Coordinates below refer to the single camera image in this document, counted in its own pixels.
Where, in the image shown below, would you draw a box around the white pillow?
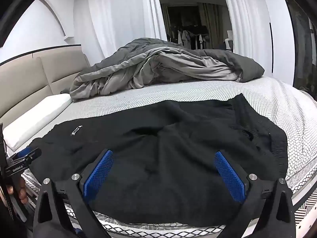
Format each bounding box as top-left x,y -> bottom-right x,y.
2,93 -> 73,152

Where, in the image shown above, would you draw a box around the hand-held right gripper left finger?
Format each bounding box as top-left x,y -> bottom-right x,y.
33,149 -> 114,238

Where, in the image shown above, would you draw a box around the white curtain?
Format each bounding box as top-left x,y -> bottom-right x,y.
219,0 -> 271,60
73,0 -> 167,66

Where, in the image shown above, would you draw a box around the black pants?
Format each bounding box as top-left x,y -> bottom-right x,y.
29,93 -> 289,225

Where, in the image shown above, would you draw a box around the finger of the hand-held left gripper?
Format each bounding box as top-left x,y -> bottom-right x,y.
9,147 -> 42,165

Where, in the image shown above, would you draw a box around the bed with honeycomb cover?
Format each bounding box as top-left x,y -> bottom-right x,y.
5,76 -> 317,238

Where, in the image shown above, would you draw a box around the brown curtain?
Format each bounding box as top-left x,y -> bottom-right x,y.
198,2 -> 221,48

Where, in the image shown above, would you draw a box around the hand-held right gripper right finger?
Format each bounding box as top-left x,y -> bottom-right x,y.
214,151 -> 296,238

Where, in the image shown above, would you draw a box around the grey duvet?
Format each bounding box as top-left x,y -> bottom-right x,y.
69,38 -> 265,102

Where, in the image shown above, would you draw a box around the beige padded headboard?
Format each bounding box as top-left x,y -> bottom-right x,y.
0,45 -> 91,127

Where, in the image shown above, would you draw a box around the white chair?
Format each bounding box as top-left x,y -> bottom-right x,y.
223,30 -> 235,52

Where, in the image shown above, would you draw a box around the person's left hand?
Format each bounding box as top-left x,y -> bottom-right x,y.
7,175 -> 28,205

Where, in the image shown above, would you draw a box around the rack of hanging clothes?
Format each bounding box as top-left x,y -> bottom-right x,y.
171,24 -> 211,50

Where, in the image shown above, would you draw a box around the dark glass window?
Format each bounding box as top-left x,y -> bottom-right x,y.
280,0 -> 317,95

